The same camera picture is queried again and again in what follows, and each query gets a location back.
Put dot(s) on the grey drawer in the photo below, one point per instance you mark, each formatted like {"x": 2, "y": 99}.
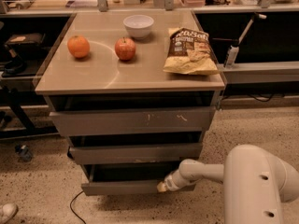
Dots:
{"x": 126, "y": 178}
{"x": 128, "y": 113}
{"x": 136, "y": 148}

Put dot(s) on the small dark floor object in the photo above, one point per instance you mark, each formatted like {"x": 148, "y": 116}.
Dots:
{"x": 24, "y": 152}

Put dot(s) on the grey middle drawer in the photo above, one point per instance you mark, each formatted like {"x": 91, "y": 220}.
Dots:
{"x": 136, "y": 148}

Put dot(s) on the red apple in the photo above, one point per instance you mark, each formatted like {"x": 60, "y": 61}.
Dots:
{"x": 125, "y": 49}

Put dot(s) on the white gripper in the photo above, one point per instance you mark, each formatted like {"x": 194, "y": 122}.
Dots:
{"x": 169, "y": 183}

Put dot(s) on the grey top drawer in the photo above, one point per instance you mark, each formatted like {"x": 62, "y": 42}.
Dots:
{"x": 128, "y": 113}

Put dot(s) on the white bowl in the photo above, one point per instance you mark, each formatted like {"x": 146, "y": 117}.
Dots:
{"x": 138, "y": 26}

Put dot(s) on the white shoe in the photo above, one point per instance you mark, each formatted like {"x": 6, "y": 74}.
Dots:
{"x": 7, "y": 212}

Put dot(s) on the orange fruit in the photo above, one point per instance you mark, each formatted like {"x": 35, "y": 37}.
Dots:
{"x": 78, "y": 46}

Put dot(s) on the yellow brown chip bag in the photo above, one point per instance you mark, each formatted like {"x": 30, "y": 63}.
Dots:
{"x": 189, "y": 53}

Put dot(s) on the grey bottom drawer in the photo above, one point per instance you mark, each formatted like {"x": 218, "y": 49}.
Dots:
{"x": 126, "y": 178}

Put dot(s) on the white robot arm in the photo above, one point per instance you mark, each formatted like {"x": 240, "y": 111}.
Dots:
{"x": 255, "y": 184}

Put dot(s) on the grey drawer cabinet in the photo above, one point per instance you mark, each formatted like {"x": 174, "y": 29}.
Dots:
{"x": 102, "y": 72}

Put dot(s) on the black office chair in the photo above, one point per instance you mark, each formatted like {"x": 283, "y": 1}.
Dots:
{"x": 25, "y": 50}

